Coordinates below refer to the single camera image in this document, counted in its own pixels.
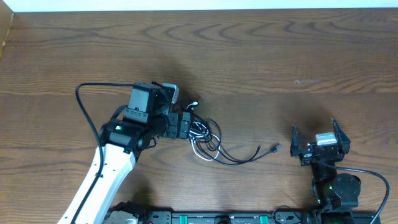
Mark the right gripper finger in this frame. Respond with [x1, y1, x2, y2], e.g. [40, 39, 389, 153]
[290, 124, 300, 157]
[331, 119, 351, 154]

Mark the white USB cable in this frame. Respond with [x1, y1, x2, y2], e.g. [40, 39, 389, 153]
[185, 101, 221, 162]

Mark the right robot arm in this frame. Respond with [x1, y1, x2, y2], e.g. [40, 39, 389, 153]
[290, 120, 361, 223]

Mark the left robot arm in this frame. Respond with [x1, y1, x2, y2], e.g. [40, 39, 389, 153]
[59, 82, 192, 223]

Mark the right black camera cable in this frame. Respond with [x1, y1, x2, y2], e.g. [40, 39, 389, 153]
[320, 163, 391, 224]

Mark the black camera cable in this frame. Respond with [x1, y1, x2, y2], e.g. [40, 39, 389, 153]
[70, 82, 137, 224]
[320, 163, 391, 224]

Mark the left black camera cable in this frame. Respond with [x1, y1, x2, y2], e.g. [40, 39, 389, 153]
[70, 82, 137, 224]

